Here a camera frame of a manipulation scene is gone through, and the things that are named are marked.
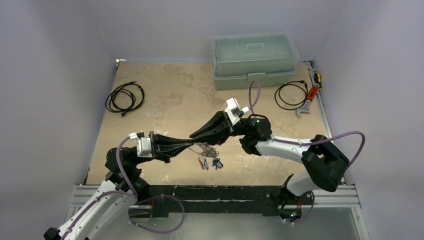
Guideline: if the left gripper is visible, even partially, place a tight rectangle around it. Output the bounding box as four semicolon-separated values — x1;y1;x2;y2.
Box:
132;129;192;165

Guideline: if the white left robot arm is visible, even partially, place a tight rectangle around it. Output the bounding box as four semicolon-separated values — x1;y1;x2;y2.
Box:
43;132;194;240

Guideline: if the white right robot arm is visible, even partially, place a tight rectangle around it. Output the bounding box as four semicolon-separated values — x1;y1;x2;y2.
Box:
150;110;349;204

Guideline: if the green plastic toolbox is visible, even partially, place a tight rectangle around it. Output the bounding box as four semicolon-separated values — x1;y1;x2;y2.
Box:
209;32;300;90

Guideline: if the yellow black tool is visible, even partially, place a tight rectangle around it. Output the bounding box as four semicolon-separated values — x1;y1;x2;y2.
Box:
306;62;322;90

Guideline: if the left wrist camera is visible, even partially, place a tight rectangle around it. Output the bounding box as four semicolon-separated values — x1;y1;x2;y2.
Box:
128;131;153;158

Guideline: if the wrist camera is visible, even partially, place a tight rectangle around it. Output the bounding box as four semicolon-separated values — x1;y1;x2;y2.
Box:
128;131;153;158
224;97;251;126

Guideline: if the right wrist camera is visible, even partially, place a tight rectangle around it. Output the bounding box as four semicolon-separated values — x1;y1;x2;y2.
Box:
224;97;251;126

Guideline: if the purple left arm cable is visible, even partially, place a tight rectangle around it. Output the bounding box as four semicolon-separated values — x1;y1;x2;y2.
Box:
59;135;185;240

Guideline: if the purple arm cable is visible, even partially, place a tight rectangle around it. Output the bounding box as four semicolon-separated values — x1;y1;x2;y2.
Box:
59;135;185;240
248;80;366;226

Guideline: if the black coiled cable left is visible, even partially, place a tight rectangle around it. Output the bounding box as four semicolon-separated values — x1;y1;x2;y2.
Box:
105;81;146;117

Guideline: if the black coiled cable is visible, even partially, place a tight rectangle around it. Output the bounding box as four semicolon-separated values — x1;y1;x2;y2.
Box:
105;81;146;117
274;80;310;111

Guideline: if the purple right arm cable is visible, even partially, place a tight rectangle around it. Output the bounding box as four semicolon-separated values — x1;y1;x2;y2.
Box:
248;80;366;226

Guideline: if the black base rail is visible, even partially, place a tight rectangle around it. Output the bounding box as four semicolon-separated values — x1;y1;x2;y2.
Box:
135;184;313;218

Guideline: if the black coiled cable right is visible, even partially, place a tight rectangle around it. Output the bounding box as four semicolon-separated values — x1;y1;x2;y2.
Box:
274;80;310;111

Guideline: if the red handled adjustable wrench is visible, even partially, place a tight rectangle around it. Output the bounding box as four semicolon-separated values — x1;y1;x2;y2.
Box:
296;86;320;118

